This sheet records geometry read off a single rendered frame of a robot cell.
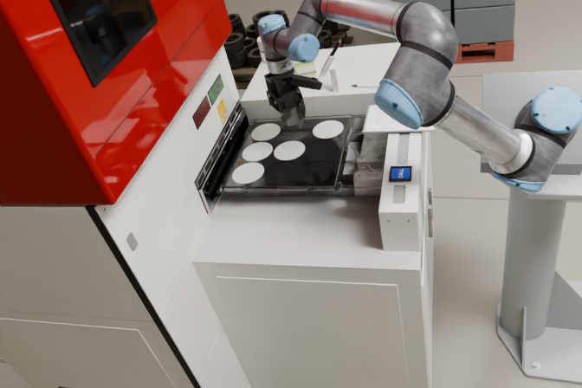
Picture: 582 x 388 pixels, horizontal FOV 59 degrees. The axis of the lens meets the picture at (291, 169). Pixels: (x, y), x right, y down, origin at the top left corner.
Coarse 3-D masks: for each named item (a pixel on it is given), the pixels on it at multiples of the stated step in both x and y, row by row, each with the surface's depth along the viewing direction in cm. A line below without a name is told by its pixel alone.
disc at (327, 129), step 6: (330, 120) 172; (318, 126) 171; (324, 126) 170; (330, 126) 169; (336, 126) 169; (342, 126) 168; (318, 132) 168; (324, 132) 168; (330, 132) 167; (336, 132) 166; (324, 138) 165
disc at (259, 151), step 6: (252, 144) 171; (258, 144) 170; (264, 144) 169; (246, 150) 169; (252, 150) 168; (258, 150) 167; (264, 150) 166; (270, 150) 166; (246, 156) 166; (252, 156) 165; (258, 156) 165; (264, 156) 164
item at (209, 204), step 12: (240, 120) 178; (228, 144) 168; (240, 144) 178; (216, 156) 162; (216, 168) 159; (228, 168) 168; (204, 180) 153; (204, 192) 151; (216, 192) 159; (204, 204) 153
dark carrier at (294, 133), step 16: (288, 128) 174; (304, 128) 172; (272, 144) 168; (304, 144) 165; (320, 144) 163; (336, 144) 161; (240, 160) 165; (272, 160) 161; (288, 160) 159; (304, 160) 158; (320, 160) 156; (336, 160) 155; (272, 176) 155; (288, 176) 154; (304, 176) 152; (320, 176) 150; (336, 176) 149
